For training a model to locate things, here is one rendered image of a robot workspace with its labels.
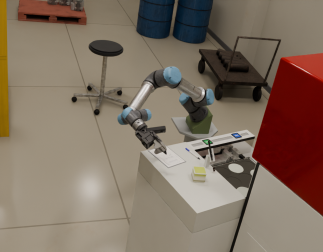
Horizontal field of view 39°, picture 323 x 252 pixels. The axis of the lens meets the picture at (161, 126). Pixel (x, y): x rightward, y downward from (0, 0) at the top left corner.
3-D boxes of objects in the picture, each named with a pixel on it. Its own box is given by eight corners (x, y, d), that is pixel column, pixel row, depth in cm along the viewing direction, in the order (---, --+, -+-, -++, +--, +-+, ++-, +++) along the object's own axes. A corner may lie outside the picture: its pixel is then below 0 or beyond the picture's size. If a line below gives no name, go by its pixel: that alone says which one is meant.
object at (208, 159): (213, 169, 286) (217, 152, 279) (208, 171, 284) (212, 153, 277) (207, 164, 290) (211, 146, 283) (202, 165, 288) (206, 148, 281)
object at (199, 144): (250, 152, 339) (255, 136, 332) (189, 167, 310) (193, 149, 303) (242, 145, 345) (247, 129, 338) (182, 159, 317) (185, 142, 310)
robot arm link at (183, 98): (188, 101, 355) (179, 90, 347) (203, 99, 347) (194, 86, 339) (184, 113, 348) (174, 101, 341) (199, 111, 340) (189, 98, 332)
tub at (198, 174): (204, 183, 272) (207, 174, 269) (192, 182, 271) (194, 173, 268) (202, 175, 279) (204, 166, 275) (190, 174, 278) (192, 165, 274)
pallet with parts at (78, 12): (82, 10, 835) (83, -8, 818) (88, 25, 771) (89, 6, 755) (17, 6, 800) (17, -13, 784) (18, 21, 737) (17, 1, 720)
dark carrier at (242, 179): (284, 188, 292) (284, 187, 292) (243, 201, 274) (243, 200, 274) (248, 158, 316) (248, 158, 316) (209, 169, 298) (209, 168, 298)
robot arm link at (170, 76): (200, 94, 347) (153, 67, 307) (217, 91, 337) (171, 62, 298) (199, 109, 343) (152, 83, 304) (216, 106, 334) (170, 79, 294)
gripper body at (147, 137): (147, 150, 266) (134, 136, 271) (159, 142, 269) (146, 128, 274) (147, 144, 260) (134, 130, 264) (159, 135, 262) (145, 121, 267)
